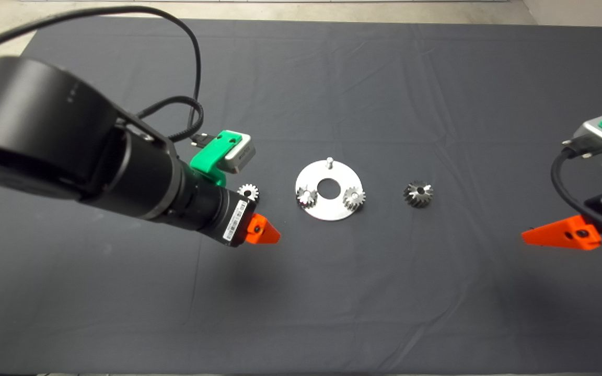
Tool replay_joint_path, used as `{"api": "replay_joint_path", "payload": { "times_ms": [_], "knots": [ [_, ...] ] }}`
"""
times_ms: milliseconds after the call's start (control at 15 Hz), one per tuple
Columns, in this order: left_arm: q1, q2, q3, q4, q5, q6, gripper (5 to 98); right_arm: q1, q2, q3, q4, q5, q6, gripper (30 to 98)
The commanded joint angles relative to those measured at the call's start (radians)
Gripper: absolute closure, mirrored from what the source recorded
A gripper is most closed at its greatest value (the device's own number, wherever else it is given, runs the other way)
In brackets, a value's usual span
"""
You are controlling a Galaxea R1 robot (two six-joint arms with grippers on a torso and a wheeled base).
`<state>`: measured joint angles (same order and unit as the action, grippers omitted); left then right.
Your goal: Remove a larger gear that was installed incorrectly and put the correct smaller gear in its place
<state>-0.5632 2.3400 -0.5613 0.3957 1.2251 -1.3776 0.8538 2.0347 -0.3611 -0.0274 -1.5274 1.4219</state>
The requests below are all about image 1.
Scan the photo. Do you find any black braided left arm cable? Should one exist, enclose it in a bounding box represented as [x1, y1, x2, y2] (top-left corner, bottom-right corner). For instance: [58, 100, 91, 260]
[136, 96, 205, 143]

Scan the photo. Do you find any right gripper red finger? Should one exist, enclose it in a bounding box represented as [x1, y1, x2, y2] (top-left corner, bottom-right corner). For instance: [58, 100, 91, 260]
[522, 215, 602, 251]

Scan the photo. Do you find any black right camera cable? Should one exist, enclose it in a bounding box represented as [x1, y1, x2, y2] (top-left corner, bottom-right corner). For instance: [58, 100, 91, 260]
[551, 149, 602, 241]

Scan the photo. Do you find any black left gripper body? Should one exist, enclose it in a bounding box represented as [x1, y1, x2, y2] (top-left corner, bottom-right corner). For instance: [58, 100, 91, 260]
[189, 183, 258, 248]

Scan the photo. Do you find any large tall steel gear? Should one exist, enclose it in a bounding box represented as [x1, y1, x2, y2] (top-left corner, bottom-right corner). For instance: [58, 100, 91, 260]
[403, 181, 434, 208]

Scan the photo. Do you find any round metal plate with pins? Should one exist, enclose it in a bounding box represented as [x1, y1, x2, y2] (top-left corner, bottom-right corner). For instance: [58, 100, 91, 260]
[295, 157, 364, 222]

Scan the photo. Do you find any green left camera mount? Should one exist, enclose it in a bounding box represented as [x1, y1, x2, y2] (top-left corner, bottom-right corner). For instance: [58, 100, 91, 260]
[190, 131, 241, 187]

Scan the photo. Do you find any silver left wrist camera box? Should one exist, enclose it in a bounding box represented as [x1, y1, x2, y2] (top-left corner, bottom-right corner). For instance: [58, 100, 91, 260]
[216, 131, 256, 174]

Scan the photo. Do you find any dark grey table cloth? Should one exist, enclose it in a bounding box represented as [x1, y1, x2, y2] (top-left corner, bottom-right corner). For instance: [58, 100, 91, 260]
[0, 16, 602, 375]

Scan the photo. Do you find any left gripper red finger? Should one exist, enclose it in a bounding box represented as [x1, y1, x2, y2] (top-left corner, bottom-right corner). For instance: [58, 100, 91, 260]
[245, 214, 282, 245]

